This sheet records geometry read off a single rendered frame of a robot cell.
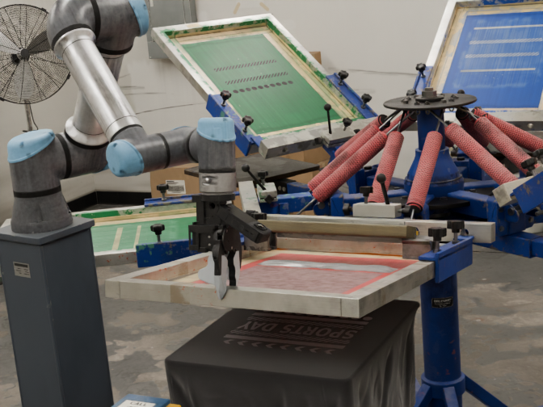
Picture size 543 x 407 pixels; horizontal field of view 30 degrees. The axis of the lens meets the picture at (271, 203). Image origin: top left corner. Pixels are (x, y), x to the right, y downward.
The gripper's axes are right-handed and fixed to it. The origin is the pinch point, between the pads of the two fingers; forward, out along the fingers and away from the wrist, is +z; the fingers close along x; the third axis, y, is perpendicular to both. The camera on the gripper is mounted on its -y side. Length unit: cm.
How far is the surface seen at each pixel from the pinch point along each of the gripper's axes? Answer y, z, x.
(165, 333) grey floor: 173, 75, -249
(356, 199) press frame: 21, -7, -127
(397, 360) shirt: -22, 22, -41
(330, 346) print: -11.6, 16.0, -25.0
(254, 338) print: 7.3, 15.9, -25.4
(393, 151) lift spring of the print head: 5, -23, -116
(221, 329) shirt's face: 17.8, 15.3, -28.6
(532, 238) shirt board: -36, 3, -121
